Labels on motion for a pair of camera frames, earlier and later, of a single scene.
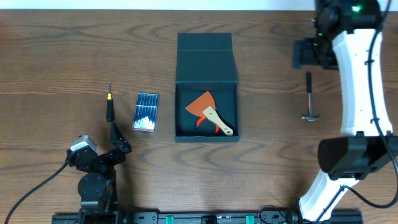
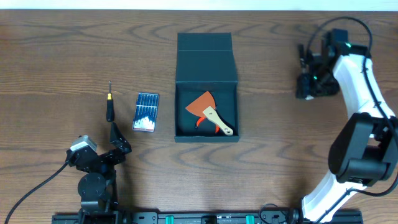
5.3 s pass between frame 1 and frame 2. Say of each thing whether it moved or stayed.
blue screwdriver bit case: stayed
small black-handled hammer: moved
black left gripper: stayed
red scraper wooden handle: stayed
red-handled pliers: stayed
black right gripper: moved
